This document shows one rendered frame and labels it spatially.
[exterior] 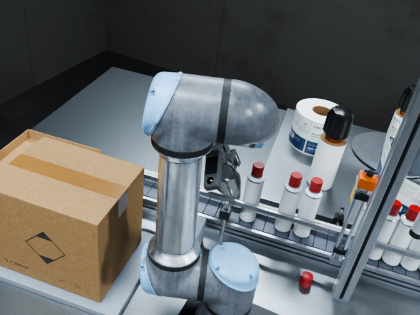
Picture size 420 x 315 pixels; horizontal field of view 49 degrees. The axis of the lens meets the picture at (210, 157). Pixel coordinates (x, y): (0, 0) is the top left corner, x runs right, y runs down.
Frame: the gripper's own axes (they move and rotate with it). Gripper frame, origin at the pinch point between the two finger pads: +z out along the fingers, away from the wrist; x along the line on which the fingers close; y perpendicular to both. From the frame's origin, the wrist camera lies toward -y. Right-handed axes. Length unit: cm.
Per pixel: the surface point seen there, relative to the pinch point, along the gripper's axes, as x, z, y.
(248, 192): -6.4, -3.3, -2.2
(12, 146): 75, -34, 3
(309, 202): -22.7, 3.1, -1.8
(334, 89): 9, 70, 248
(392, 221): -43.2, 12.9, -2.1
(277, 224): -10.8, 9.9, -1.5
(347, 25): -14, 23, 248
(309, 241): -18.8, 17.1, -2.0
